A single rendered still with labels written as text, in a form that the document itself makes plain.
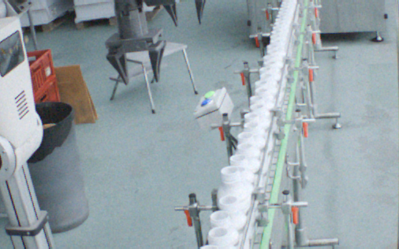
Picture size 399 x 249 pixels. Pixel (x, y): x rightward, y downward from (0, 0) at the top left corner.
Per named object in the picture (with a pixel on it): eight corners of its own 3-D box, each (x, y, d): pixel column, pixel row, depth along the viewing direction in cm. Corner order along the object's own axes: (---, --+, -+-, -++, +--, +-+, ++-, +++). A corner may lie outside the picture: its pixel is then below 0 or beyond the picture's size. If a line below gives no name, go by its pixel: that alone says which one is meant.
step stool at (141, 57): (152, 81, 568) (144, 36, 552) (199, 93, 524) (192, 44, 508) (109, 99, 541) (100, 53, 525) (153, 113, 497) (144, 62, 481)
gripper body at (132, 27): (156, 46, 120) (150, 8, 117) (105, 51, 123) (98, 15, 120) (164, 36, 126) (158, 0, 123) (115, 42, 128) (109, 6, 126)
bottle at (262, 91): (259, 150, 183) (254, 95, 177) (255, 142, 189) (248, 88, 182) (280, 146, 184) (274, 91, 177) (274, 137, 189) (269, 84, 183)
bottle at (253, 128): (248, 178, 168) (241, 120, 162) (270, 178, 167) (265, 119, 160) (244, 190, 163) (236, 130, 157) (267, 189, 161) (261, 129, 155)
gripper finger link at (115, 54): (146, 88, 124) (138, 42, 120) (111, 91, 126) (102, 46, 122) (155, 76, 130) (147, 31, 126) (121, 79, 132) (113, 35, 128)
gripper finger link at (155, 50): (164, 87, 123) (156, 39, 120) (128, 90, 125) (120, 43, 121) (173, 74, 129) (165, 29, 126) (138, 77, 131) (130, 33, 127)
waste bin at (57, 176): (82, 239, 340) (54, 132, 315) (13, 237, 350) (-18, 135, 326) (107, 198, 381) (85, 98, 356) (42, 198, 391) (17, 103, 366)
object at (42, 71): (27, 107, 419) (20, 76, 410) (-23, 112, 426) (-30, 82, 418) (57, 76, 474) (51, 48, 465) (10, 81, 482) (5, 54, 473)
